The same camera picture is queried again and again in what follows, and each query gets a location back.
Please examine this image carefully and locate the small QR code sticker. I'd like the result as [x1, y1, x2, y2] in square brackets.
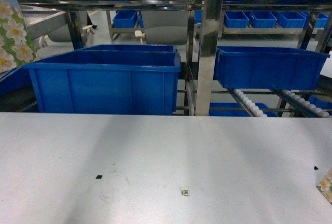
[179, 186, 190, 197]

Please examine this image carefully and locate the blue bin on table side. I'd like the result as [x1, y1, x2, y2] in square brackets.
[24, 45, 181, 115]

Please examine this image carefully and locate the blue bin on roller rack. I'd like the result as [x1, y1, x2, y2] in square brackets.
[216, 46, 330, 90]

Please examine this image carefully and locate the steel rack vertical post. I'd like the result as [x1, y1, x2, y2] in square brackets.
[195, 0, 223, 116]

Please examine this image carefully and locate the flower gift bag light blue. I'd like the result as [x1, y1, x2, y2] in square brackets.
[316, 169, 332, 204]

